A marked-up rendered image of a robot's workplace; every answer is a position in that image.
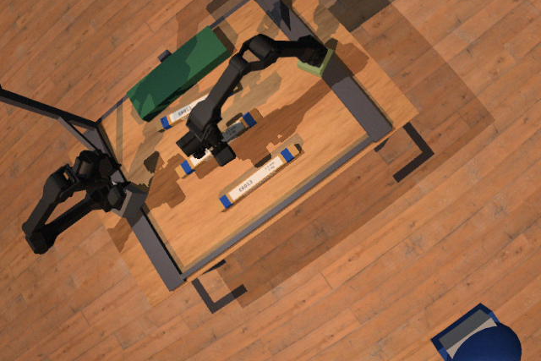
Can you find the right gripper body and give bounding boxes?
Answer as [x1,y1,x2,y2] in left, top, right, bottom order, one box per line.
[89,149,125,206]

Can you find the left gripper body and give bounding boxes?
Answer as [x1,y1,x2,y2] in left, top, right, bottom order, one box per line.
[205,129,236,167]

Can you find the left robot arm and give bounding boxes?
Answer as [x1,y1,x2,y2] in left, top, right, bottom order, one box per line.
[176,34,328,159]

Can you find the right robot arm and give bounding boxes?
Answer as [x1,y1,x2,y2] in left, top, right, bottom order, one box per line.
[22,150,126,254]

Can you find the black metal overhead frame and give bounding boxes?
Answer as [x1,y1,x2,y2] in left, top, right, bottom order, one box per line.
[0,0,291,151]

